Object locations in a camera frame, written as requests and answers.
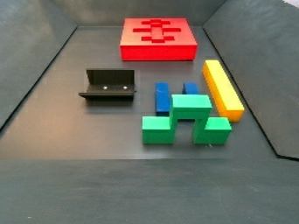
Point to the yellow long bar block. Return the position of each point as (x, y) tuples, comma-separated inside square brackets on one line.
[(224, 93)]

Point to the red board with cutouts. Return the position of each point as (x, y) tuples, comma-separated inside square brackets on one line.
[(158, 39)]

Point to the black fixture holder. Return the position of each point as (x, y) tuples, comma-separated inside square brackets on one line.
[(110, 83)]

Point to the green stepped arch block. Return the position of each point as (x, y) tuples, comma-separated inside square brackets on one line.
[(212, 130)]

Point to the blue U-shaped block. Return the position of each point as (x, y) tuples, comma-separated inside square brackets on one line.
[(164, 96)]

